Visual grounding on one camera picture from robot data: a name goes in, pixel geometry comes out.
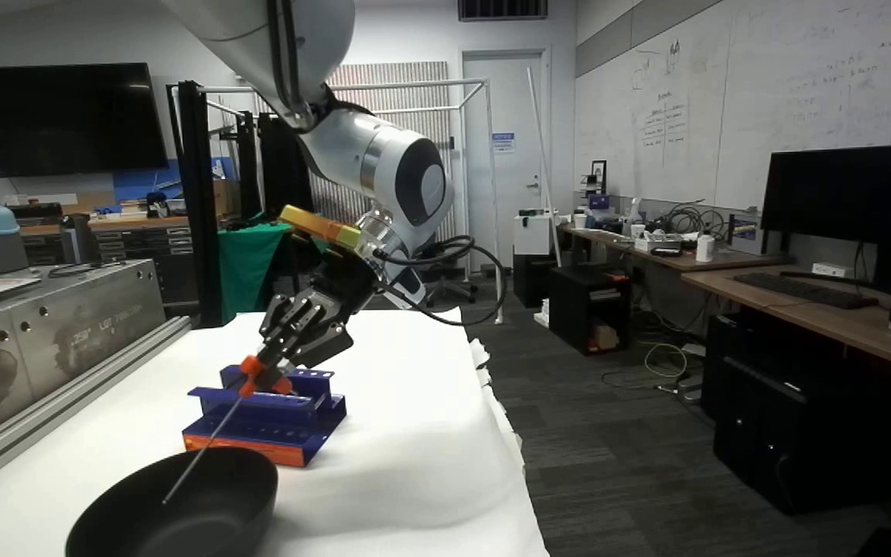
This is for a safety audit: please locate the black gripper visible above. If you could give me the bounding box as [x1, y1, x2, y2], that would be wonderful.
[258, 244, 380, 375]

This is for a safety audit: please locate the thin tool with orange handle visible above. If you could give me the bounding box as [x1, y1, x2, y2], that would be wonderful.
[156, 352, 297, 510]

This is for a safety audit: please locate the blue tool rack orange base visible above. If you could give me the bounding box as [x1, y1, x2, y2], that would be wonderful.
[180, 363, 349, 470]

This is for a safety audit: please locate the black round bowl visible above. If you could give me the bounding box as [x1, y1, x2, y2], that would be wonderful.
[61, 446, 281, 557]

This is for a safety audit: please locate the green cloth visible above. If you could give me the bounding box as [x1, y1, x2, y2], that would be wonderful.
[216, 220, 297, 325]

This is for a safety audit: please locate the white door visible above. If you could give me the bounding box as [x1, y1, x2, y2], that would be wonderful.
[462, 46, 552, 272]

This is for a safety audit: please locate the long cluttered workbench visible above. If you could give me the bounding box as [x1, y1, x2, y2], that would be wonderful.
[552, 220, 792, 276]

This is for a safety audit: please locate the ceiling air vent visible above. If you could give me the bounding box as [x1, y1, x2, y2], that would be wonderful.
[456, 0, 552, 21]

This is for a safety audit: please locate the black keyboard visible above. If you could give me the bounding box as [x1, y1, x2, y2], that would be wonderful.
[730, 265, 882, 312]

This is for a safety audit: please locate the black cabinet under desk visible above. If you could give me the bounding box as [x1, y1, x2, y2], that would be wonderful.
[708, 310, 891, 518]

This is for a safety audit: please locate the wooden desk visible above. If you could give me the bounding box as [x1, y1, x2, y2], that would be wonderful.
[678, 259, 891, 388]

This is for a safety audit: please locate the black computer monitor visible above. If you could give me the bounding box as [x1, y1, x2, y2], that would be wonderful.
[759, 140, 891, 293]

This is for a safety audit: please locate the yellow wrist camera block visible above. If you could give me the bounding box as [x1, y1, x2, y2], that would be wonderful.
[275, 203, 367, 254]

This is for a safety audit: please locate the black frame post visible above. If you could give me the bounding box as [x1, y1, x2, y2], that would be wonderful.
[164, 79, 230, 331]

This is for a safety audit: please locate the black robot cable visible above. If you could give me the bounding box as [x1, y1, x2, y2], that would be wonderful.
[373, 231, 510, 331]

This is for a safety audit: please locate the aluminium table rail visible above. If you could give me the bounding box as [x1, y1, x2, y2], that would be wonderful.
[0, 258, 199, 505]

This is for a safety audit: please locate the black wall television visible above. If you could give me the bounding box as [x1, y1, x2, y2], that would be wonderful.
[0, 62, 170, 184]

